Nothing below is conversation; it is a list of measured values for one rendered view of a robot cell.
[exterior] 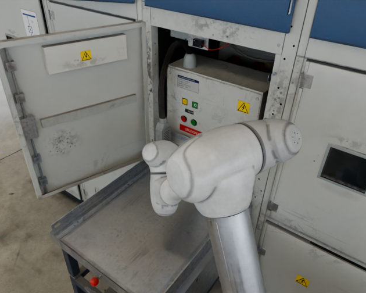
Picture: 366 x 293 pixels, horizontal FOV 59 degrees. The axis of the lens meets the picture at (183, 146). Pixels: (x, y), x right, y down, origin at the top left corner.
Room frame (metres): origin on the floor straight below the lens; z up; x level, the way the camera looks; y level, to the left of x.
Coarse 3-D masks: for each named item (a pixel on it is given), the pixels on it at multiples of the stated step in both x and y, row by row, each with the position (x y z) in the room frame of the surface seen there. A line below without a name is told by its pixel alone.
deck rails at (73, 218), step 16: (144, 160) 1.36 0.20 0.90; (128, 176) 1.26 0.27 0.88; (96, 192) 1.09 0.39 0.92; (112, 192) 1.16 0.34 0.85; (80, 208) 1.01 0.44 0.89; (96, 208) 1.05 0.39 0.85; (64, 224) 0.93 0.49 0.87; (208, 240) 0.84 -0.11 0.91; (192, 256) 0.81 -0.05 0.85; (176, 288) 0.67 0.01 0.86
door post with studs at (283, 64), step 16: (304, 0) 1.10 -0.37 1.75; (288, 48) 1.11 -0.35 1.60; (288, 64) 1.10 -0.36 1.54; (272, 80) 1.13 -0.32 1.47; (288, 80) 1.09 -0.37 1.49; (272, 96) 1.12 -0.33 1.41; (272, 112) 1.11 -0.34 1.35; (256, 176) 1.12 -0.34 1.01; (256, 192) 1.11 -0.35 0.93; (256, 208) 1.10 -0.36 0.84
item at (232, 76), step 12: (180, 60) 1.53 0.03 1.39; (204, 60) 1.54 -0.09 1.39; (216, 60) 1.55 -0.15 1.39; (192, 72) 1.38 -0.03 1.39; (204, 72) 1.39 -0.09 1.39; (216, 72) 1.40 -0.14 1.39; (228, 72) 1.40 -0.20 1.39; (240, 72) 1.41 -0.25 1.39; (252, 72) 1.41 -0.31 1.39; (264, 72) 1.42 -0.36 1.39; (240, 84) 1.27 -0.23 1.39; (252, 84) 1.27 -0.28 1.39; (264, 84) 1.28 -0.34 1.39; (264, 96) 1.21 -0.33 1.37; (264, 108) 1.23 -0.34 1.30
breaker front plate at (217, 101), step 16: (176, 80) 1.43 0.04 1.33; (208, 80) 1.33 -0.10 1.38; (176, 96) 1.43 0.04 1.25; (192, 96) 1.38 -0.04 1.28; (208, 96) 1.33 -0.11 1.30; (224, 96) 1.28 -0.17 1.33; (240, 96) 1.24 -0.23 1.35; (256, 96) 1.20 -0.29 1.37; (176, 112) 1.43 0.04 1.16; (208, 112) 1.33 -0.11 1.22; (224, 112) 1.28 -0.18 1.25; (240, 112) 1.24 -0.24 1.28; (256, 112) 1.19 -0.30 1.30; (176, 128) 1.43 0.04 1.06; (208, 128) 1.32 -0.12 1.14
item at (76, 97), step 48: (0, 48) 1.14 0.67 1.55; (48, 48) 1.22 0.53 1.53; (96, 48) 1.33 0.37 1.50; (144, 48) 1.47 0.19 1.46; (48, 96) 1.22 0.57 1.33; (96, 96) 1.34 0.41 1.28; (48, 144) 1.19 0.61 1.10; (96, 144) 1.32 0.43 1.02; (144, 144) 1.49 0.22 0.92; (48, 192) 1.15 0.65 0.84
